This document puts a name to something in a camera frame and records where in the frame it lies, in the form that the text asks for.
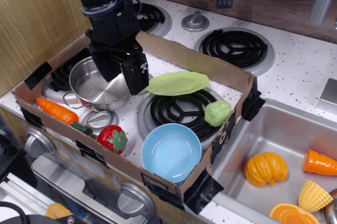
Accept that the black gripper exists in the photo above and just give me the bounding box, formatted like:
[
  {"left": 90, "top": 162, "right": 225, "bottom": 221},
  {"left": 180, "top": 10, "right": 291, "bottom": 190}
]
[{"left": 85, "top": 0, "right": 149, "bottom": 95}]

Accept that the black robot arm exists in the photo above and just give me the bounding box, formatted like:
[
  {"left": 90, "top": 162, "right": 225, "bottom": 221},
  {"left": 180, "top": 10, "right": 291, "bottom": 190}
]
[{"left": 80, "top": 0, "right": 149, "bottom": 95}]

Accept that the stainless steel pot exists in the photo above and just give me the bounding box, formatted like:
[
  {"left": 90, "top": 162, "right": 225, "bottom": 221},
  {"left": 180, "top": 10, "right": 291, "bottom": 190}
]
[{"left": 63, "top": 57, "right": 131, "bottom": 111}]

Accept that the silver pot rim corner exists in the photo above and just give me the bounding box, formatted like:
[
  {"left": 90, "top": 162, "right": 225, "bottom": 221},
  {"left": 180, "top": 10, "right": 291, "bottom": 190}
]
[{"left": 323, "top": 190, "right": 337, "bottom": 224}]

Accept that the cardboard fence box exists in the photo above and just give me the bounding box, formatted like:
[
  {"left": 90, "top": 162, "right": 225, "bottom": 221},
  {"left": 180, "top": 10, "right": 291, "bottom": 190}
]
[{"left": 13, "top": 32, "right": 263, "bottom": 219}]

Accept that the back left stove burner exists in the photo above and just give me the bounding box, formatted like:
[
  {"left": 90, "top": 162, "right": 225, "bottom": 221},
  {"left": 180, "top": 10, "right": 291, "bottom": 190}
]
[{"left": 133, "top": 3, "right": 172, "bottom": 37}]

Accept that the stove burner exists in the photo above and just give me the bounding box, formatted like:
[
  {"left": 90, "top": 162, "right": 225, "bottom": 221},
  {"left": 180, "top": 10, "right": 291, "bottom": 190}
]
[
  {"left": 43, "top": 48, "right": 91, "bottom": 104},
  {"left": 194, "top": 27, "right": 275, "bottom": 76},
  {"left": 136, "top": 88, "right": 223, "bottom": 152},
  {"left": 133, "top": 3, "right": 172, "bottom": 37}
]

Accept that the green plastic plate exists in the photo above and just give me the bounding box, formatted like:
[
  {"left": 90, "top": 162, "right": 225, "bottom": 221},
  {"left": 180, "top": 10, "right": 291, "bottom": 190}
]
[{"left": 146, "top": 72, "right": 210, "bottom": 96}]

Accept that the silver stovetop knob front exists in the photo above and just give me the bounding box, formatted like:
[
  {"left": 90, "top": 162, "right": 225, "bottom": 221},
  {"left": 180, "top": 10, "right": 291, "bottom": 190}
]
[{"left": 82, "top": 111, "right": 119, "bottom": 139}]

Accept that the silver stovetop knob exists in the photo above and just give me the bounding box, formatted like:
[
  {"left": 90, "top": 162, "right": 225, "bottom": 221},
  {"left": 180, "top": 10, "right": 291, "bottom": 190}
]
[
  {"left": 82, "top": 111, "right": 119, "bottom": 139},
  {"left": 181, "top": 11, "right": 210, "bottom": 32}
]

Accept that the front left stove burner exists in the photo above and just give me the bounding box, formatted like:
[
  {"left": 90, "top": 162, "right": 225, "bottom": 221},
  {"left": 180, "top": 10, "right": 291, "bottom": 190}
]
[{"left": 43, "top": 48, "right": 91, "bottom": 104}]

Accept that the red toy strawberry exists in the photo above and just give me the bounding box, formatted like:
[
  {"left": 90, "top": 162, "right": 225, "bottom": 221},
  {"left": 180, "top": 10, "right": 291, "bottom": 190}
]
[{"left": 97, "top": 125, "right": 128, "bottom": 154}]

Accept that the front right stove burner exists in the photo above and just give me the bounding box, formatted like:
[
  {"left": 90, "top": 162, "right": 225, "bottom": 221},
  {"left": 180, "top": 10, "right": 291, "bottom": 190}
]
[{"left": 136, "top": 88, "right": 223, "bottom": 152}]

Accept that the silver stovetop knob back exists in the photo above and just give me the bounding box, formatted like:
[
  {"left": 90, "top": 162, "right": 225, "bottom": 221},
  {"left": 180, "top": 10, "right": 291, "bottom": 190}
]
[{"left": 181, "top": 11, "right": 210, "bottom": 32}]

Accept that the blue plastic bowl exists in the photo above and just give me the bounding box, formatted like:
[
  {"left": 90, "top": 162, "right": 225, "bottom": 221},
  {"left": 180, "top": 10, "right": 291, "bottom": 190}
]
[{"left": 141, "top": 123, "right": 202, "bottom": 184}]

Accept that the silver oven knob left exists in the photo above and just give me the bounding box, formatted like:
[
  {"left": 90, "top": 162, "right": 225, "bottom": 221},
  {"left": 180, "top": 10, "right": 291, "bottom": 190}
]
[{"left": 24, "top": 128, "right": 56, "bottom": 158}]

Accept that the silver oven knob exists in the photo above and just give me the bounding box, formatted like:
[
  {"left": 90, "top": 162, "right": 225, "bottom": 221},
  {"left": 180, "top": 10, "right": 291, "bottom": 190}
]
[
  {"left": 117, "top": 182, "right": 155, "bottom": 218},
  {"left": 24, "top": 128, "right": 56, "bottom": 158}
]

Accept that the back right stove burner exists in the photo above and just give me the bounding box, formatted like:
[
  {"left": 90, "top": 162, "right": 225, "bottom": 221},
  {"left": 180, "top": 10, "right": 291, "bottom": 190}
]
[{"left": 194, "top": 27, "right": 275, "bottom": 76}]

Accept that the silver oven knob right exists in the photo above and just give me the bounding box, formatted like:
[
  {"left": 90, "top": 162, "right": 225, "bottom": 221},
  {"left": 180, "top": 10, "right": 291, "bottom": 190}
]
[{"left": 117, "top": 182, "right": 155, "bottom": 218}]

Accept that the yellow sponge piece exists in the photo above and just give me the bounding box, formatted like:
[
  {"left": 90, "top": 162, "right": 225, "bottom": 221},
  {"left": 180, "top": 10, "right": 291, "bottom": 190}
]
[{"left": 45, "top": 203, "right": 72, "bottom": 219}]

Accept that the orange toy pumpkin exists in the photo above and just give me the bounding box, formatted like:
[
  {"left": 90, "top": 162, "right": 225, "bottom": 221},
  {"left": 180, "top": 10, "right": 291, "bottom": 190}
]
[{"left": 244, "top": 152, "right": 289, "bottom": 187}]

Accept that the grey faucet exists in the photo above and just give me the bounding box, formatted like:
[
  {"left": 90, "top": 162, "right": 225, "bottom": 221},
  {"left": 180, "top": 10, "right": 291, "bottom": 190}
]
[{"left": 309, "top": 0, "right": 333, "bottom": 25}]

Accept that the orange toy carrot piece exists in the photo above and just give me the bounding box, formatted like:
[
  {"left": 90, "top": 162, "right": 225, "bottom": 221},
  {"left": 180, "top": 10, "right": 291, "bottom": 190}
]
[{"left": 302, "top": 149, "right": 336, "bottom": 176}]

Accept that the orange toy fruit slice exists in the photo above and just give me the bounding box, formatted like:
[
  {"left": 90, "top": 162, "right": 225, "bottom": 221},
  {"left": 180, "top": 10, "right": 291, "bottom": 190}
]
[{"left": 269, "top": 202, "right": 320, "bottom": 224}]

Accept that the yellow toy corn piece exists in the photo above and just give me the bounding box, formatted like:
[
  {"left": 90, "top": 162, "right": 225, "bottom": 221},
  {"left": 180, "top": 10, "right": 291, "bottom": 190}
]
[{"left": 298, "top": 180, "right": 333, "bottom": 212}]

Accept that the silver oven door handle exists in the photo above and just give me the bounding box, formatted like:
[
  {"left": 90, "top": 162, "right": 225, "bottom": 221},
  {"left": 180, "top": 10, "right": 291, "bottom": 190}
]
[{"left": 32, "top": 156, "right": 148, "bottom": 223}]

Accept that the black cable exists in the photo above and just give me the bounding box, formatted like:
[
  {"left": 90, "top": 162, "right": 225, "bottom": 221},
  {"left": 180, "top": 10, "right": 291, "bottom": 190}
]
[{"left": 0, "top": 201, "right": 28, "bottom": 224}]

